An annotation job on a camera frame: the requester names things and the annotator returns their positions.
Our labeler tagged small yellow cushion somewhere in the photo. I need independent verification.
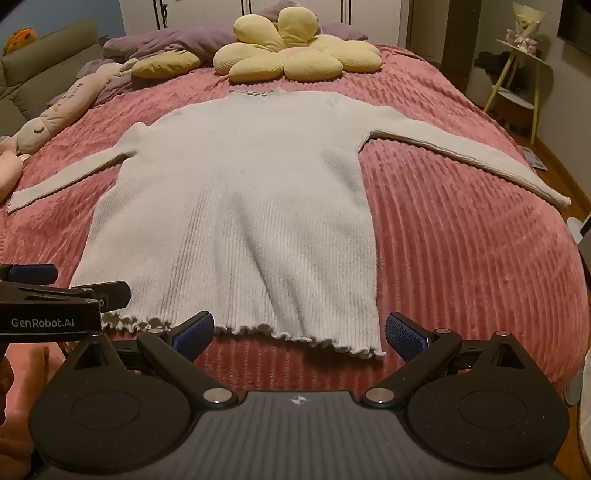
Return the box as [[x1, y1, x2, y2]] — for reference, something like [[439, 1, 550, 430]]
[[131, 49, 205, 80]]

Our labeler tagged magazine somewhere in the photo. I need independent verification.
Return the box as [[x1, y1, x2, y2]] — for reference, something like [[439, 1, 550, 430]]
[[521, 147, 549, 172]]

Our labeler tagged long pink plush toy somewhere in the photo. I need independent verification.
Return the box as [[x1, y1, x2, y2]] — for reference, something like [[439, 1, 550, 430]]
[[9, 58, 139, 156]]

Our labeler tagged orange plush toy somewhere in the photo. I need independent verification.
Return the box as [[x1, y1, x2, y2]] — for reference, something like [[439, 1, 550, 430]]
[[2, 28, 38, 57]]

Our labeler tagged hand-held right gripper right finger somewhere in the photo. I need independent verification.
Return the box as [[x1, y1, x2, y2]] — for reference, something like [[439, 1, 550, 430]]
[[360, 311, 536, 409]]

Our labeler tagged white ribbed knit sweater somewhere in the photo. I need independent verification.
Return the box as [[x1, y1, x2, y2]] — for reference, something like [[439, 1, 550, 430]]
[[6, 88, 572, 361]]

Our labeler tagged wrapped flower bouquet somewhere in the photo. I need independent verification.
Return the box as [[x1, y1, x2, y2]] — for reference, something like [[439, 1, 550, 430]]
[[505, 2, 548, 48]]

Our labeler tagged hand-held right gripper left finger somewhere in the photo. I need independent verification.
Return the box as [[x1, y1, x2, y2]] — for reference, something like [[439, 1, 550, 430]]
[[61, 310, 236, 409]]

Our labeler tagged white wardrobe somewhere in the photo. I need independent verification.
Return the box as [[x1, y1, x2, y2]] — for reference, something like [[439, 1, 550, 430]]
[[118, 0, 409, 47]]

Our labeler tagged yellow flower-shaped pillow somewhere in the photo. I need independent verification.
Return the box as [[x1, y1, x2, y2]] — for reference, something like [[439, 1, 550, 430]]
[[213, 8, 383, 85]]

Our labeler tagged pale pink plush toy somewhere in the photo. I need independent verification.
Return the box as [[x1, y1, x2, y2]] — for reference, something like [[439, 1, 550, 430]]
[[0, 136, 32, 205]]

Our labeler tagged pink ribbed bedspread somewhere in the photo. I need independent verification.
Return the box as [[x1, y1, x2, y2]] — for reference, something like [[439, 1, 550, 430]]
[[0, 44, 590, 409]]

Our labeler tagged yellow side table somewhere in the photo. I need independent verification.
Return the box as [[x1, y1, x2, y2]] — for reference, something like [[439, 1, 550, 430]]
[[482, 39, 555, 147]]

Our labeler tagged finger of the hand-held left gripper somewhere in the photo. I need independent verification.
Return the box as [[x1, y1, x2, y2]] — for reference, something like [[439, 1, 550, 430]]
[[0, 280, 133, 312], [0, 263, 59, 285]]

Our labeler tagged grey-green sofa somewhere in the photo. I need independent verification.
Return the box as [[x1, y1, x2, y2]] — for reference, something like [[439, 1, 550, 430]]
[[0, 18, 106, 139]]

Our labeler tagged dark cloth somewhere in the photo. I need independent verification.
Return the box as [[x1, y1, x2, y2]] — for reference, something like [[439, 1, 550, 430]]
[[475, 50, 514, 77]]

